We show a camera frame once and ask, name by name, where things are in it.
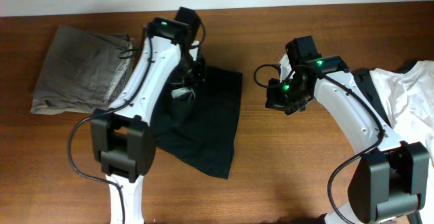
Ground black shorts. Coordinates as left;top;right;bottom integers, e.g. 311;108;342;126
151;67;243;179

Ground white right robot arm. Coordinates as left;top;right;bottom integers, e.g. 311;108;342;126
266;56;433;223

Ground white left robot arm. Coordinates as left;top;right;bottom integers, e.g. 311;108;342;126
89;16;205;223

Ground folded grey shorts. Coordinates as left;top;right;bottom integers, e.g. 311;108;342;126
31;25;134;115

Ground white t-shirt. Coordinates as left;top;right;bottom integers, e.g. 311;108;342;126
368;60;434;170

